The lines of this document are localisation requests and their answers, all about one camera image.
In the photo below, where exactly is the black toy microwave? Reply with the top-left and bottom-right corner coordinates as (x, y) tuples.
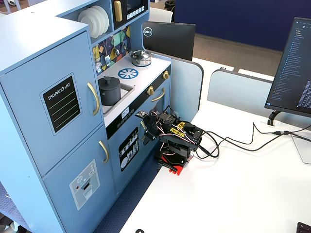
(111, 0), (149, 31)

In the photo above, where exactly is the white toy sink basin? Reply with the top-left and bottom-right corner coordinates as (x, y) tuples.
(101, 83), (136, 116)

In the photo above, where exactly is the gold fridge door handle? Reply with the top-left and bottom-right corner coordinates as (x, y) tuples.
(86, 82), (101, 117)

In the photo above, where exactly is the thin black camera cable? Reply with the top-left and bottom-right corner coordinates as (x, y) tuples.
(196, 131), (220, 160)

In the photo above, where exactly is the silver steel toy pot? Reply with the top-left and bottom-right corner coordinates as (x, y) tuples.
(131, 57), (152, 67)

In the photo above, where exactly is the gold microwave handle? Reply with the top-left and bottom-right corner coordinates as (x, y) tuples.
(113, 0), (123, 22)

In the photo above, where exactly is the black table clamp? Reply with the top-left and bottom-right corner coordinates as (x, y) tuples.
(155, 157), (178, 172)

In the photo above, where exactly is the white chair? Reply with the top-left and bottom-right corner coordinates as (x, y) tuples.
(149, 7), (174, 23)

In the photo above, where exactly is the gray desk divider panel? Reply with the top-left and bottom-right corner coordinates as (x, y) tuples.
(207, 69), (277, 115)
(147, 50), (205, 122)

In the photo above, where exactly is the gray toy pot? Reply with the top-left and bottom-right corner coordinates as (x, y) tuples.
(98, 82), (121, 106)

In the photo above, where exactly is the gold freezer door handle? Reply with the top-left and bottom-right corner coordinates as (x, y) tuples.
(98, 140), (110, 165)

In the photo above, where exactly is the white toy plate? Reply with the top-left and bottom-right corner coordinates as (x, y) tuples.
(77, 9), (101, 39)
(85, 7), (106, 36)
(91, 5), (110, 33)

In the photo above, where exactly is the black Dell monitor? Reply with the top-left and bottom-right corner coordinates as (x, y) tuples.
(142, 21), (196, 62)

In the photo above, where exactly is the silver monitor stand base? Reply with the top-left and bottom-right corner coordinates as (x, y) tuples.
(290, 134), (311, 165)

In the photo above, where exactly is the black keyboard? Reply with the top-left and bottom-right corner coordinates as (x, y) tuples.
(296, 221), (311, 233)

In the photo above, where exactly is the red robot base plate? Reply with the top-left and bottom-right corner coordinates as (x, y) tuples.
(157, 151), (195, 177)

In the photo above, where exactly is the light blue toy kitchen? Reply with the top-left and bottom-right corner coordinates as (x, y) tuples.
(0, 0), (172, 233)

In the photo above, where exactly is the silver steel pot lid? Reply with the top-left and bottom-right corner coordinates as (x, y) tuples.
(128, 50), (153, 61)

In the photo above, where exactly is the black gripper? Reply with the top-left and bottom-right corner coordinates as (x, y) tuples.
(143, 113), (161, 147)

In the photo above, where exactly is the gold oven door handle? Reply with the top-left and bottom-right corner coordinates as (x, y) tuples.
(151, 87), (167, 102)

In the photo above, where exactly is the black monitor showing code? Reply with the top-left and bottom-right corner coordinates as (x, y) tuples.
(264, 17), (311, 118)

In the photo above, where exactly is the navy office partition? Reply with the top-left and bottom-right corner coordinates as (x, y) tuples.
(174, 0), (311, 52)

